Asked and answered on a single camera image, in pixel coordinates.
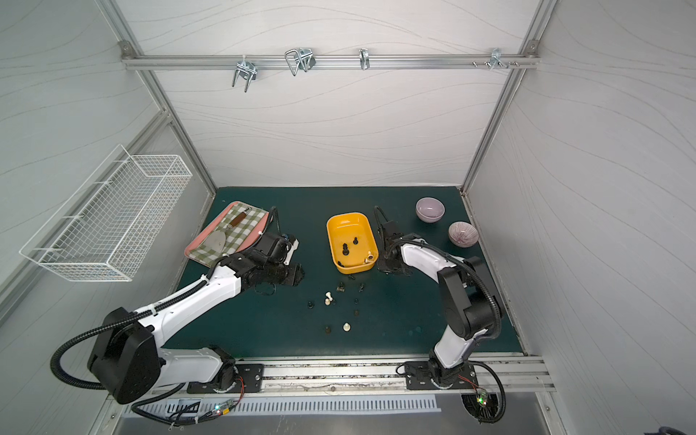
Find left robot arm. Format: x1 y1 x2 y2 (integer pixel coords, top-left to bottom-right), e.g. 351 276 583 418
87 233 304 404

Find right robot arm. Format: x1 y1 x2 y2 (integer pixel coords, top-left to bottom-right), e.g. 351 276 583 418
373 206 504 388

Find yellow plastic storage box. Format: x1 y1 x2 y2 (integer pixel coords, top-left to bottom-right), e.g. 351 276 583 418
326 212 379 276

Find pink tray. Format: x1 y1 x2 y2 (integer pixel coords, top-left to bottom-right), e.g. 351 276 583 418
183 200 274 268

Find green checkered cloth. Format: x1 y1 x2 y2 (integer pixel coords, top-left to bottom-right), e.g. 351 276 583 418
189 202 268 268

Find purple bowl upright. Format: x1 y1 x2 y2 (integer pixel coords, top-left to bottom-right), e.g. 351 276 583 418
415 197 446 223

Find purple ribbed bowl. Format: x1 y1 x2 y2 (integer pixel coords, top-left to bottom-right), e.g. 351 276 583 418
448 221 480 248

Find metal hook clamp left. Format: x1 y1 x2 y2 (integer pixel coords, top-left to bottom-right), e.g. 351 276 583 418
232 56 257 92

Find metal hook clamp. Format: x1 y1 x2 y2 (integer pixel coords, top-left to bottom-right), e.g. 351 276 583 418
232 56 257 92
284 48 316 76

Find metal hook clamp middle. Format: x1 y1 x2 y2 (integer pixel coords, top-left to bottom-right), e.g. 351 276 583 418
284 48 316 76

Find aluminium crossbar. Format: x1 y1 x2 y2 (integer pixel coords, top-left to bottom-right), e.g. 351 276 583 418
121 52 541 72

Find right black conduit cable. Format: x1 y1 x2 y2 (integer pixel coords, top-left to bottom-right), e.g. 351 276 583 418
373 205 508 424

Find black conduit cable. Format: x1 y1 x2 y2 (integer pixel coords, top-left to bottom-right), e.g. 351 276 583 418
50 278 208 392
373 205 508 424

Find metal spatula wooden handle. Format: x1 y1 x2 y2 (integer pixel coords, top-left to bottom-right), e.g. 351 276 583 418
201 208 250 254

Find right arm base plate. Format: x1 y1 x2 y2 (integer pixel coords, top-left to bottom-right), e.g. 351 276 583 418
395 360 479 391

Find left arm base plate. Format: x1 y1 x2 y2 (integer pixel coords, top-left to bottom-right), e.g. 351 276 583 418
187 364 265 394

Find white wire basket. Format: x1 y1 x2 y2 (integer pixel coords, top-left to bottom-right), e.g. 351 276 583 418
19 145 192 283

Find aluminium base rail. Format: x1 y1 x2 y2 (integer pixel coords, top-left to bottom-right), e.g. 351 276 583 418
108 354 556 401

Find metal ring clamp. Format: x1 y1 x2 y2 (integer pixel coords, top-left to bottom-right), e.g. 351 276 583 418
358 48 370 71

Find metal bracket right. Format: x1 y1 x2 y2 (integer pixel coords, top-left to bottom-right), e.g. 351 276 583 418
471 48 519 70

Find left black conduit cable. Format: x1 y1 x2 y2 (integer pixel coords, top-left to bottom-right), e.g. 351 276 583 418
50 278 208 392

